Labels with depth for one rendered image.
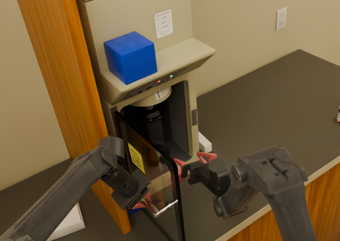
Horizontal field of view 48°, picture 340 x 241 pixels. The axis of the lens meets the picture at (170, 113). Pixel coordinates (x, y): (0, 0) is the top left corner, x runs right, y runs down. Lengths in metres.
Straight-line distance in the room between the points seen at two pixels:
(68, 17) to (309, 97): 1.35
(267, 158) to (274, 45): 1.55
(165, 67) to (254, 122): 0.80
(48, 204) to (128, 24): 0.55
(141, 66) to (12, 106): 0.67
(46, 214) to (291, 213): 0.42
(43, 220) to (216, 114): 1.23
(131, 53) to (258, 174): 0.46
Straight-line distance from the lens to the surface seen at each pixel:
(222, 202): 1.07
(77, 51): 0.93
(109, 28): 1.05
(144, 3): 1.08
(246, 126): 1.74
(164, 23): 1.13
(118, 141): 1.01
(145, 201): 1.10
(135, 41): 1.02
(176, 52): 1.13
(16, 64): 1.47
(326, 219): 2.07
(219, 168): 1.10
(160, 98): 1.26
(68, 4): 0.89
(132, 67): 0.99
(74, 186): 0.80
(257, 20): 2.07
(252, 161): 0.73
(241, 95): 1.94
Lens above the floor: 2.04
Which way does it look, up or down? 37 degrees down
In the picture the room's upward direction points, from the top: 6 degrees counter-clockwise
